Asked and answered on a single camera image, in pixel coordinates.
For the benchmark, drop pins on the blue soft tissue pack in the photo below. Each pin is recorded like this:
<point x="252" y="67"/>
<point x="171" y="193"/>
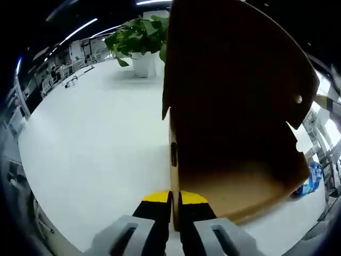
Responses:
<point x="316" y="176"/>

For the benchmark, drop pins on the green potted plant white pot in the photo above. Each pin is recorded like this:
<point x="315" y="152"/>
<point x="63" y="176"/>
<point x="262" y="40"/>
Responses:
<point x="138" y="40"/>

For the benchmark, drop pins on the thin dark stick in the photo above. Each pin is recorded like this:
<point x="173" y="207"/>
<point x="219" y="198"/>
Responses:
<point x="89" y="69"/>

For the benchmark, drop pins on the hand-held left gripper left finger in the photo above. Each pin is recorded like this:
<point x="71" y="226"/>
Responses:
<point x="154" y="213"/>

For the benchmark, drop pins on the long ceiling light strip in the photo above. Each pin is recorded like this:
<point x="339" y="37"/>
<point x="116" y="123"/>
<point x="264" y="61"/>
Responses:
<point x="78" y="30"/>

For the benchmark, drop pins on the brown cardboard shoe box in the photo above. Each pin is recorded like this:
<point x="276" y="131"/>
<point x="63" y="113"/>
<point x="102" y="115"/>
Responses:
<point x="226" y="106"/>

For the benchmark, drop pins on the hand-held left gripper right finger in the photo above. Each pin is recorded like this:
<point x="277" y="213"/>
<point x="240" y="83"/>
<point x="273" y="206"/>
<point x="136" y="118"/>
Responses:
<point x="194" y="213"/>

